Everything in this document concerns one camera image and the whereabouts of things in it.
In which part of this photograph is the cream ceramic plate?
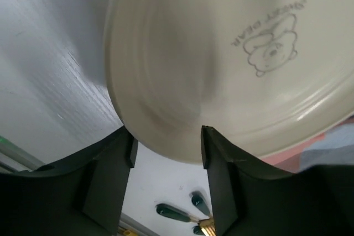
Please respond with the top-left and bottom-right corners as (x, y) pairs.
(105, 0), (353, 164)

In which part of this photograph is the gold fork green handle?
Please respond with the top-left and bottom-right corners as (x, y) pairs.
(193, 218), (216, 236)

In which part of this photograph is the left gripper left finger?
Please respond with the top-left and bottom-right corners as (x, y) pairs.
(1, 127), (138, 235)

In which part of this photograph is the gold spoon green handle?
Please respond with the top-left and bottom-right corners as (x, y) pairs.
(156, 203), (214, 223)

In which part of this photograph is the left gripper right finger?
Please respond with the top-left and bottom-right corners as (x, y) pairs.
(201, 126), (353, 235)

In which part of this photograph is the checkered orange blue cloth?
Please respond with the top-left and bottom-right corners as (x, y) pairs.
(262, 116), (353, 172)

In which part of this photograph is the gold knife green handle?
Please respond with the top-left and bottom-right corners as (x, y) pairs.
(191, 191), (212, 217)

